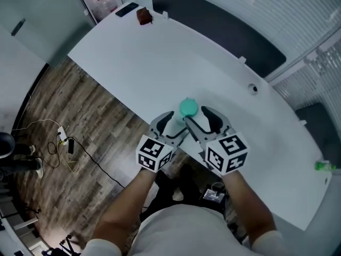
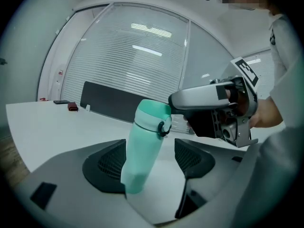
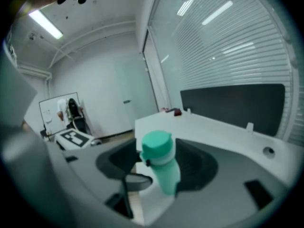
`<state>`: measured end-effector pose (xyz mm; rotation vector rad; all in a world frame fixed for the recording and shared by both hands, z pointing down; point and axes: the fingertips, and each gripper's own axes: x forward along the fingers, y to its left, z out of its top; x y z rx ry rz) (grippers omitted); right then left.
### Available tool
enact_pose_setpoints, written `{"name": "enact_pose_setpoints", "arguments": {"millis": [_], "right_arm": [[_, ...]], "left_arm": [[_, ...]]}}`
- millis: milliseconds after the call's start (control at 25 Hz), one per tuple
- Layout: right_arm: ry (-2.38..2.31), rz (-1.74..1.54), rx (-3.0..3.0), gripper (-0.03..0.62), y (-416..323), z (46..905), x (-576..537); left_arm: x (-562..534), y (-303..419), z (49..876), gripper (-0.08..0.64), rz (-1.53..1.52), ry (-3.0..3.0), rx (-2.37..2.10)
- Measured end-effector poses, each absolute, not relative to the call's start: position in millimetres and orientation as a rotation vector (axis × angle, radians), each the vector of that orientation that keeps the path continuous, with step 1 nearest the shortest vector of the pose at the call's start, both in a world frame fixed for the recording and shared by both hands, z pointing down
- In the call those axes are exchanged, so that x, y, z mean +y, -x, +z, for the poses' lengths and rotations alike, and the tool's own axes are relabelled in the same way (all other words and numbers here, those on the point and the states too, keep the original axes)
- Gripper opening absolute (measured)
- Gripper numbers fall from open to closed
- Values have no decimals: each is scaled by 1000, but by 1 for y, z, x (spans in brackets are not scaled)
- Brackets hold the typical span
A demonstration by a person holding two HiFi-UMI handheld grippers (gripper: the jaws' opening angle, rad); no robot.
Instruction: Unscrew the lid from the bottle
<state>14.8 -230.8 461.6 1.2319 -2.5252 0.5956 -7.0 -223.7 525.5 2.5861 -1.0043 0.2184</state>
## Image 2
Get white water dispenser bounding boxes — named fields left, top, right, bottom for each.
left=55, top=65, right=65, bottom=97

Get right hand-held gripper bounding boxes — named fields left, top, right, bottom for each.
left=168, top=57, right=260, bottom=149

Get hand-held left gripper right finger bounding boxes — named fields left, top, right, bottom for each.
left=174, top=138, right=248, bottom=220

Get person's right hand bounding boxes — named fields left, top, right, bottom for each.
left=225, top=86, right=250, bottom=116

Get white window blinds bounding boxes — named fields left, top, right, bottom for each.
left=60, top=3, right=190, bottom=134
left=242, top=51, right=277, bottom=99

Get dark grey desk divider panel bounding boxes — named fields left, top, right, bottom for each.
left=80, top=81, right=171, bottom=123

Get person's right forearm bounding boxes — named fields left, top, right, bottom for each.
left=249, top=95, right=285, bottom=128

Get person's white shirt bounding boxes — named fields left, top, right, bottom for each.
left=237, top=13, right=304, bottom=228

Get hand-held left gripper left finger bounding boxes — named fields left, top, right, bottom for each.
left=14, top=138, right=155, bottom=228

